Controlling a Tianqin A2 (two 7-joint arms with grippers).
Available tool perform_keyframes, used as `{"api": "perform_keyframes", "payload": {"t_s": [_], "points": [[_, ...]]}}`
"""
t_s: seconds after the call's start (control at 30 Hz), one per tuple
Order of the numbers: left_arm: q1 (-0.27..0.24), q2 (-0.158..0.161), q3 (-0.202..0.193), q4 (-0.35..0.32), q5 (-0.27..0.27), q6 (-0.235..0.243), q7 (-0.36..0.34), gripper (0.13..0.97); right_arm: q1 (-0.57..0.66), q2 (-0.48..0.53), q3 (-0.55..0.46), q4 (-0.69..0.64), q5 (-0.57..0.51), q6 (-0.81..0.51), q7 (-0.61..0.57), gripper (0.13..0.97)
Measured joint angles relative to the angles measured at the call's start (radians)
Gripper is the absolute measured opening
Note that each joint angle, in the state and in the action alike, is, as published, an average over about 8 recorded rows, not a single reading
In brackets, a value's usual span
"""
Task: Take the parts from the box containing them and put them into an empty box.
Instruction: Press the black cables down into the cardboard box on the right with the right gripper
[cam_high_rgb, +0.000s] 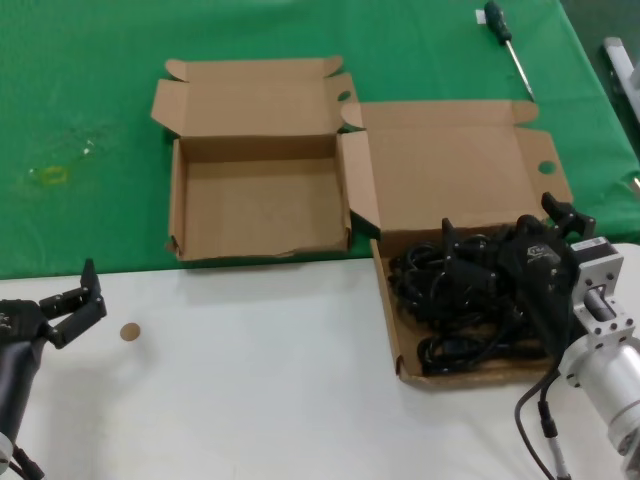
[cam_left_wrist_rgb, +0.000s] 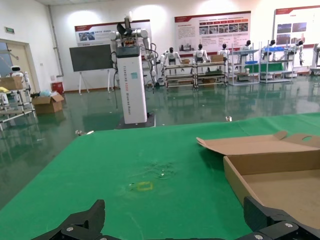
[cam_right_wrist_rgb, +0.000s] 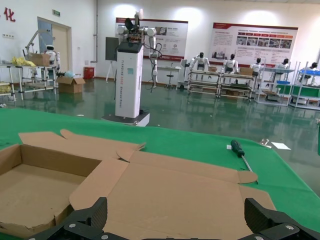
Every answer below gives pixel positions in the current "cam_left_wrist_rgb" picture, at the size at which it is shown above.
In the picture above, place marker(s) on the red white wall poster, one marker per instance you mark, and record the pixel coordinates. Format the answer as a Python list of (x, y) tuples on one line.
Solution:
[(295, 25), (100, 32), (212, 32)]

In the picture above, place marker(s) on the black display on stand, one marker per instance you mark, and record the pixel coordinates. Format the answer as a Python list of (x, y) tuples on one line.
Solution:
[(90, 57)]

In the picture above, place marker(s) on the teal plastic bag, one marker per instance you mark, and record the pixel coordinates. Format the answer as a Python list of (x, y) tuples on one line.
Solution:
[(45, 93)]

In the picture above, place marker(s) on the small open cardboard box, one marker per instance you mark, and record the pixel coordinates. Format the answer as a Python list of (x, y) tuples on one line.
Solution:
[(275, 190)]

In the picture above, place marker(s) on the pipe frame workbench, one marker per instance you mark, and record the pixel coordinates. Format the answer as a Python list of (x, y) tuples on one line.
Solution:
[(178, 66), (243, 51), (211, 63), (277, 50)]

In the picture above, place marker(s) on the white pipe frame rack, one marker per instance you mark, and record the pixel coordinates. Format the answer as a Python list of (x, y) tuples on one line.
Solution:
[(22, 102)]

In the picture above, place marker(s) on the white black humanoid robot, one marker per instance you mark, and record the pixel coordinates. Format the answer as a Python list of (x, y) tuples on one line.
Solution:
[(272, 43), (247, 46), (200, 53), (300, 45), (171, 56), (224, 52)]

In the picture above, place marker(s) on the small brown carton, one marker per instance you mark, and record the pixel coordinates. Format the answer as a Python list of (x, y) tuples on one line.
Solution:
[(217, 58), (186, 61)]

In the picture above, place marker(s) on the white machine cabinet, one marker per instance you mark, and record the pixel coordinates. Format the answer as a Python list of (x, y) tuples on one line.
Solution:
[(315, 57)]

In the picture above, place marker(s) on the green tablecloth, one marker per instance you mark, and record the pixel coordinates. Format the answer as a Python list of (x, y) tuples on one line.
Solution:
[(100, 162)]

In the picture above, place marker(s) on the red bin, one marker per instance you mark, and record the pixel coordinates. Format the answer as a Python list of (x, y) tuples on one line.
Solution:
[(57, 88)]

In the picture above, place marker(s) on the brown flapped shipping carton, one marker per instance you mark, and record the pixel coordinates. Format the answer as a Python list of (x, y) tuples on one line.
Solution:
[(47, 103)]

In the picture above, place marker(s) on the small white round-head robot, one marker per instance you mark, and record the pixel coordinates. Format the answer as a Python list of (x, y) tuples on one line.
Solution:
[(17, 70)]

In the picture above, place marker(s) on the green exit sign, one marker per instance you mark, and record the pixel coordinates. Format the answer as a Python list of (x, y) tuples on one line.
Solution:
[(9, 30)]

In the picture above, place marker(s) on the white wall pipe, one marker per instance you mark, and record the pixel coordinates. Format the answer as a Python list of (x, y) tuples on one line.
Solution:
[(53, 37)]

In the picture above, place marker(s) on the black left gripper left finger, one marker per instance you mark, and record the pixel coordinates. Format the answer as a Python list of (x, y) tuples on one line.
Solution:
[(85, 225)]

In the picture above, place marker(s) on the white tower robot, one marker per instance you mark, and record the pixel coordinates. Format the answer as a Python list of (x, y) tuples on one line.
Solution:
[(131, 87)]

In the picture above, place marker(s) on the beige door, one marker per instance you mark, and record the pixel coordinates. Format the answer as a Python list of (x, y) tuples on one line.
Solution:
[(21, 65)]

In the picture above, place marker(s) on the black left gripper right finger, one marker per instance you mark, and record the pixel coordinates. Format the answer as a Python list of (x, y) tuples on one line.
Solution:
[(270, 220)]

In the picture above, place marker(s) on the yellow bags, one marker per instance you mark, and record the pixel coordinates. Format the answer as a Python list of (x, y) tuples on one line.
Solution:
[(3, 89)]

